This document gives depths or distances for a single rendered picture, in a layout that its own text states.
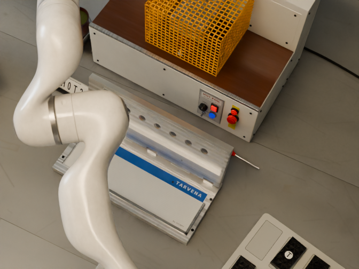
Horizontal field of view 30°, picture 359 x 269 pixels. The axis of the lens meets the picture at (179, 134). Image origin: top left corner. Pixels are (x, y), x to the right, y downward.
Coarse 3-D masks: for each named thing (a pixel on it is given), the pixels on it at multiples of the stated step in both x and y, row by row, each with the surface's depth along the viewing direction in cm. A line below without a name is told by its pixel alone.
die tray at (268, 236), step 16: (256, 224) 186; (272, 224) 186; (256, 240) 184; (272, 240) 184; (288, 240) 184; (304, 240) 184; (256, 256) 182; (272, 256) 182; (304, 256) 182; (320, 256) 182
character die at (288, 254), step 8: (296, 240) 183; (288, 248) 182; (296, 248) 183; (304, 248) 183; (280, 256) 182; (288, 256) 181; (296, 256) 181; (272, 264) 180; (280, 264) 180; (288, 264) 181
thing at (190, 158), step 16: (96, 80) 182; (128, 96) 180; (128, 112) 187; (144, 112) 182; (160, 112) 178; (128, 128) 189; (144, 128) 188; (160, 128) 184; (176, 128) 180; (192, 128) 176; (144, 144) 191; (160, 144) 187; (176, 144) 185; (192, 144) 181; (208, 144) 178; (224, 144) 175; (176, 160) 188; (192, 160) 185; (208, 160) 183; (224, 160) 179; (208, 176) 186
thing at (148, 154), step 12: (72, 144) 194; (132, 144) 195; (60, 156) 192; (144, 156) 193; (156, 156) 193; (60, 168) 190; (168, 168) 191; (192, 180) 190; (204, 180) 189; (216, 192) 189; (120, 204) 186; (144, 216) 184; (156, 228) 185; (168, 228) 183; (180, 240) 182
